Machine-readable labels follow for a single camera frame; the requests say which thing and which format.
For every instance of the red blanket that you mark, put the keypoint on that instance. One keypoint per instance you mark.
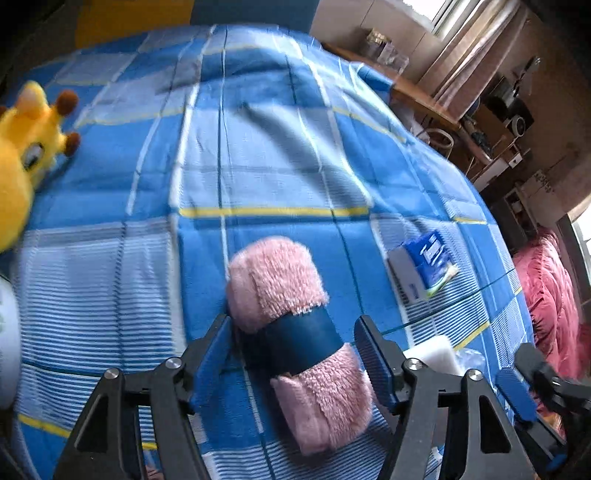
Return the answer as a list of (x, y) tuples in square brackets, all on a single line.
[(549, 295)]

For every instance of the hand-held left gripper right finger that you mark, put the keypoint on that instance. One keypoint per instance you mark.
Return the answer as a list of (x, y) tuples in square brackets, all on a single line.
[(378, 369)]

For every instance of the yellow giraffe plush toy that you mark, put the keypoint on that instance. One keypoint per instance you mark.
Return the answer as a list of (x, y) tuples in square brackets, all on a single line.
[(23, 157)]

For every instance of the clear plastic bag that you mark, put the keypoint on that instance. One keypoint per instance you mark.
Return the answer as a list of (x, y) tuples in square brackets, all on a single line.
[(473, 360)]

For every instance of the pink fluffy towel roll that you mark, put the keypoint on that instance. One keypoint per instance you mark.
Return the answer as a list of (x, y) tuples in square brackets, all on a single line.
[(277, 281)]

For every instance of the blue plaid bed sheet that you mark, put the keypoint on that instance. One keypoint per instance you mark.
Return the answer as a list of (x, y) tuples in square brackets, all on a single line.
[(277, 161)]

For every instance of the beige curtain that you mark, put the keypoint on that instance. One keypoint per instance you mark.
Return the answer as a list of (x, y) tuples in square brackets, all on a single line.
[(475, 50)]

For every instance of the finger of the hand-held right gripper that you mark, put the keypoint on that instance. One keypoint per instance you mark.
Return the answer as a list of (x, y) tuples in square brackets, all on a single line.
[(517, 394), (535, 362)]

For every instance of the black speaker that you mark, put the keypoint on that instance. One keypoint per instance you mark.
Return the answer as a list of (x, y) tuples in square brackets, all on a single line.
[(510, 110)]

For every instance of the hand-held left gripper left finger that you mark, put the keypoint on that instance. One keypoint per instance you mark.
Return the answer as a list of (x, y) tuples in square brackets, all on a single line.
[(212, 364)]

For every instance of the white foam block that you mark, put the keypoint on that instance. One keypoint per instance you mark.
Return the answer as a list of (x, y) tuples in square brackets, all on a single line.
[(434, 355)]

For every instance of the clear containers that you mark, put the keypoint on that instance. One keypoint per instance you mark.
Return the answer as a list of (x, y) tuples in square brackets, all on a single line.
[(385, 48)]

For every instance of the wooden desk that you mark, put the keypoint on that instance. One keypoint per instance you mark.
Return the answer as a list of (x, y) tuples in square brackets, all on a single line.
[(415, 97)]

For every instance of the blue tissue packet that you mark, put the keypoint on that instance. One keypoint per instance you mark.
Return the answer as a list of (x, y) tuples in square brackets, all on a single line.
[(425, 263)]

